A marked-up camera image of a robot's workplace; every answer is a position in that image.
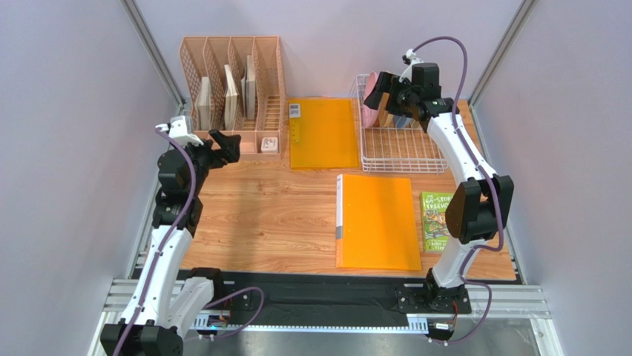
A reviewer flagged left aluminium frame post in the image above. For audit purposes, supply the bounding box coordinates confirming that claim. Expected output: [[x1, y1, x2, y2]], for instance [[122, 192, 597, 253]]
[[120, 0, 185, 112]]

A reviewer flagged blue grey plate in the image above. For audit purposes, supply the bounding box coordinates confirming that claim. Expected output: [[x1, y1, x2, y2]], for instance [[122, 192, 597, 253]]
[[393, 116, 412, 129]]

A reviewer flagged right beige book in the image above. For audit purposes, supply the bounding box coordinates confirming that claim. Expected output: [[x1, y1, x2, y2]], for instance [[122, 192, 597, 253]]
[[242, 55, 257, 120]]

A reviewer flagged middle beige book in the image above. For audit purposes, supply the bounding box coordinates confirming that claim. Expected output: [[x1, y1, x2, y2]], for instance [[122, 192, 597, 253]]
[[224, 64, 238, 130]]

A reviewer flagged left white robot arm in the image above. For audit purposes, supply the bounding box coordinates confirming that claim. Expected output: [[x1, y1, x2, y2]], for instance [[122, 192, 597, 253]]
[[99, 128, 241, 355]]

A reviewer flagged yellow beige plate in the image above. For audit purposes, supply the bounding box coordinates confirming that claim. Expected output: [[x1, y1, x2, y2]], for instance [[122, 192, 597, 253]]
[[378, 93, 394, 128]]

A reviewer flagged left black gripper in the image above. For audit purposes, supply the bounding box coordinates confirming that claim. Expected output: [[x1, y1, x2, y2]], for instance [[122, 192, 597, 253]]
[[173, 129, 240, 197]]

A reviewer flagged green treehouse book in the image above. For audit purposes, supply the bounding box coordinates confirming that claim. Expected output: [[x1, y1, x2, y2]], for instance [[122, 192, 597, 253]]
[[420, 192, 452, 253]]

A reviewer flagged right aluminium frame post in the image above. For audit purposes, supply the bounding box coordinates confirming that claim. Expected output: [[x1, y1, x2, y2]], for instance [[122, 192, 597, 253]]
[[468, 0, 539, 108]]

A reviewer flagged translucent orange document folder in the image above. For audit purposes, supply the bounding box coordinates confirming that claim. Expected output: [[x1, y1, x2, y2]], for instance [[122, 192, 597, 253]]
[[289, 98, 359, 170]]

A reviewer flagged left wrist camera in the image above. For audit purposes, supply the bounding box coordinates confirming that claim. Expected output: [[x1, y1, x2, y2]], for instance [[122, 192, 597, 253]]
[[168, 115, 203, 147]]

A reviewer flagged white wire dish rack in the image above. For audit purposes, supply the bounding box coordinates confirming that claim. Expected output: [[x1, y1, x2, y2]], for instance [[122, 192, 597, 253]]
[[349, 74, 448, 174]]

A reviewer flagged white power adapter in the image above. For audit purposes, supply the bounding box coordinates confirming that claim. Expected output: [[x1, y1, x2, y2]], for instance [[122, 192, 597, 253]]
[[260, 136, 280, 154]]

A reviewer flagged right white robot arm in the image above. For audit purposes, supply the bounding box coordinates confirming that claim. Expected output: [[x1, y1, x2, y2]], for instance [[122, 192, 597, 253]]
[[363, 72, 514, 312]]

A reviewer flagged black base mat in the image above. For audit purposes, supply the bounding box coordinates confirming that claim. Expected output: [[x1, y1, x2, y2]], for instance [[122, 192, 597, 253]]
[[131, 268, 522, 328]]

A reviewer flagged beige book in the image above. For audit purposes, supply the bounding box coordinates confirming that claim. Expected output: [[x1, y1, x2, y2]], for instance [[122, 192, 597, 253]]
[[224, 64, 238, 130], [196, 76, 211, 131], [242, 55, 257, 120]]

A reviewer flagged aluminium frame post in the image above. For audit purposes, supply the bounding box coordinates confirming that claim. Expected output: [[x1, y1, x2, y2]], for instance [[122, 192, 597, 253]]
[[468, 0, 539, 108], [120, 0, 185, 112]]

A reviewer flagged pink plate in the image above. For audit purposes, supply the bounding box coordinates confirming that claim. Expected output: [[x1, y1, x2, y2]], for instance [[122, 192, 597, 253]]
[[362, 72, 378, 128]]

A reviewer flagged left beige book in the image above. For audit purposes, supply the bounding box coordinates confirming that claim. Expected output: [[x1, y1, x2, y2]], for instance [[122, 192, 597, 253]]
[[196, 76, 211, 131]]

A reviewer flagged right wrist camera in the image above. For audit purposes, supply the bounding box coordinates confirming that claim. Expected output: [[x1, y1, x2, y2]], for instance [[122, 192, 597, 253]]
[[400, 49, 441, 100]]

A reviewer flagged aluminium front rail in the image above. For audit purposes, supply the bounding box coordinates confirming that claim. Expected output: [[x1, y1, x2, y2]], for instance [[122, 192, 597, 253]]
[[86, 278, 564, 356]]

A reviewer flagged pink plastic file organizer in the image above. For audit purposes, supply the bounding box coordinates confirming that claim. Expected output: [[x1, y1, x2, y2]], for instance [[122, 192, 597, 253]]
[[179, 36, 289, 161]]

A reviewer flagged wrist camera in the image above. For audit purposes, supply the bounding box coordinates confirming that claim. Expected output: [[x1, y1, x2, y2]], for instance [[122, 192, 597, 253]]
[[400, 49, 441, 100], [168, 115, 203, 147]]

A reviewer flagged orange ring binder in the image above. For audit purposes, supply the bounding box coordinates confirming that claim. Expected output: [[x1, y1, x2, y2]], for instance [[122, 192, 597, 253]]
[[335, 174, 422, 271]]

